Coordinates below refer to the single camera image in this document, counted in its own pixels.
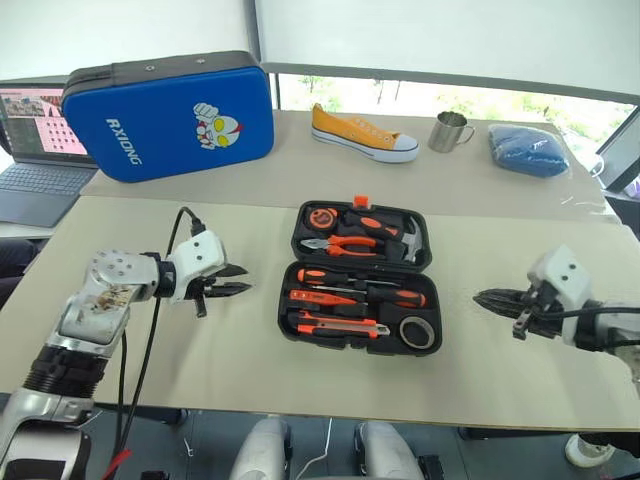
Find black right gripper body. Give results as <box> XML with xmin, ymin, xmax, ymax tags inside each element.
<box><xmin>512</xmin><ymin>287</ymin><xmax>564</xmax><ymax>342</ymax></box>

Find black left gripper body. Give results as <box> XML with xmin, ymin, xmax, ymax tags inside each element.
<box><xmin>185</xmin><ymin>265</ymin><xmax>229</xmax><ymax>319</ymax></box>

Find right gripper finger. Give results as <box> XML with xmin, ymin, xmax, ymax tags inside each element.
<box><xmin>477</xmin><ymin>287</ymin><xmax>531</xmax><ymax>304</ymax></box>
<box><xmin>472</xmin><ymin>295</ymin><xmax>527</xmax><ymax>319</ymax></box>

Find black electrical tape roll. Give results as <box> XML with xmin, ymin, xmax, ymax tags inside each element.
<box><xmin>398</xmin><ymin>315</ymin><xmax>435</xmax><ymax>349</ymax></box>

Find orange black utility knife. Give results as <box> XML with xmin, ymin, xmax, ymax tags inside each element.
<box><xmin>294</xmin><ymin>309</ymin><xmax>391</xmax><ymax>339</ymax></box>

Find black plastic tool case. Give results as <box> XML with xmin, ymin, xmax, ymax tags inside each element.
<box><xmin>276</xmin><ymin>195</ymin><xmax>444</xmax><ymax>357</ymax></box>

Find blue cartoon print case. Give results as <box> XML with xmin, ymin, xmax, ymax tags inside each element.
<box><xmin>60</xmin><ymin>49</ymin><xmax>276</xmax><ymax>184</ymax></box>

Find orange black tape measure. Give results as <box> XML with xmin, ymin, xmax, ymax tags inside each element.
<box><xmin>305</xmin><ymin>205</ymin><xmax>341</xmax><ymax>231</ymax></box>

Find white sneaker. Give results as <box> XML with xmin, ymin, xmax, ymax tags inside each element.
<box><xmin>564</xmin><ymin>432</ymin><xmax>617</xmax><ymax>469</ymax></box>

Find orange black claw hammer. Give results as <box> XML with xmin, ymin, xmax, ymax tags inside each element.
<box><xmin>339</xmin><ymin>209</ymin><xmax>426</xmax><ymax>264</ymax></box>

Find blue cloth in plastic bag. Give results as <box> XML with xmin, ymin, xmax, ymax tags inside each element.
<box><xmin>487</xmin><ymin>123</ymin><xmax>571</xmax><ymax>180</ymax></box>

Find silver rounded left leg cover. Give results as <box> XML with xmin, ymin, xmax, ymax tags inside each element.
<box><xmin>229</xmin><ymin>418</ymin><xmax>294</xmax><ymax>480</ymax></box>

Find silver rounded leg cover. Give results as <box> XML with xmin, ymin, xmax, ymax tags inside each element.
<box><xmin>354</xmin><ymin>421</ymin><xmax>424</xmax><ymax>480</ymax></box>
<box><xmin>229</xmin><ymin>418</ymin><xmax>294</xmax><ymax>480</ymax></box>

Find stainless steel mug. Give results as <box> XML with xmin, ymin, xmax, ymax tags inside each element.
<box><xmin>427</xmin><ymin>110</ymin><xmax>476</xmax><ymax>153</ymax></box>

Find yellow canvas sneaker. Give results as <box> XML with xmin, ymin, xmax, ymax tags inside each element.
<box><xmin>310</xmin><ymin>103</ymin><xmax>420</xmax><ymax>164</ymax></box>

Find black framed monitor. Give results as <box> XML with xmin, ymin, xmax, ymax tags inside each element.
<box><xmin>597</xmin><ymin>102</ymin><xmax>640</xmax><ymax>191</ymax></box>

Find silver rounded right leg cover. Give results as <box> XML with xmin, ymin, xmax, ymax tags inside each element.
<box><xmin>354</xmin><ymin>421</ymin><xmax>424</xmax><ymax>480</ymax></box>

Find grey laptop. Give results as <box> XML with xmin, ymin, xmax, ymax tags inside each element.
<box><xmin>0</xmin><ymin>82</ymin><xmax>101</xmax><ymax>229</ymax></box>

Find wide white roller blind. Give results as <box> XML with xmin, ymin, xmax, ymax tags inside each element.
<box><xmin>254</xmin><ymin>0</ymin><xmax>640</xmax><ymax>104</ymax></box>

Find narrow white roller blind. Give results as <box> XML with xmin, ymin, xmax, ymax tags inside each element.
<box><xmin>0</xmin><ymin>0</ymin><xmax>259</xmax><ymax>84</ymax></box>

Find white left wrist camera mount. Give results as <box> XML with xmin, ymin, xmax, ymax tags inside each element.
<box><xmin>167</xmin><ymin>229</ymin><xmax>231</xmax><ymax>305</ymax></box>

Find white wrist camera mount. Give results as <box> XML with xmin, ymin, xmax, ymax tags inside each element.
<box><xmin>527</xmin><ymin>243</ymin><xmax>594</xmax><ymax>346</ymax></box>
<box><xmin>167</xmin><ymin>229</ymin><xmax>231</xmax><ymax>305</ymax></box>

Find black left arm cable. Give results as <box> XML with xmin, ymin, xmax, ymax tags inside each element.
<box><xmin>112</xmin><ymin>205</ymin><xmax>207</xmax><ymax>459</ymax></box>

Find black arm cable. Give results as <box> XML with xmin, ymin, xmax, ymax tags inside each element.
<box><xmin>547</xmin><ymin>304</ymin><xmax>640</xmax><ymax>351</ymax></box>
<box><xmin>112</xmin><ymin>205</ymin><xmax>207</xmax><ymax>459</ymax></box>

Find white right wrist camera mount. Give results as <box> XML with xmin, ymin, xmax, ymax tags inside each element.
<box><xmin>527</xmin><ymin>243</ymin><xmax>594</xmax><ymax>346</ymax></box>

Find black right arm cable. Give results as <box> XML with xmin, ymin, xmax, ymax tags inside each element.
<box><xmin>547</xmin><ymin>304</ymin><xmax>640</xmax><ymax>351</ymax></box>

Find black orange handled screwdriver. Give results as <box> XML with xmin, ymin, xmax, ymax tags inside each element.
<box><xmin>304</xmin><ymin>283</ymin><xmax>427</xmax><ymax>309</ymax></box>

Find orange handled pliers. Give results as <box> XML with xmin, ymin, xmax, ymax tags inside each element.
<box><xmin>299</xmin><ymin>233</ymin><xmax>389</xmax><ymax>259</ymax></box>

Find thin white cord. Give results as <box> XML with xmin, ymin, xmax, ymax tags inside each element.
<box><xmin>299</xmin><ymin>418</ymin><xmax>334</xmax><ymax>480</ymax></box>

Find dark window post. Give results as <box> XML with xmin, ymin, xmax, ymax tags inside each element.
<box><xmin>247</xmin><ymin>0</ymin><xmax>282</xmax><ymax>111</ymax></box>

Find red cable tie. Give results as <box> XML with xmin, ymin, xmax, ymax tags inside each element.
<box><xmin>107</xmin><ymin>448</ymin><xmax>134</xmax><ymax>474</ymax></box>

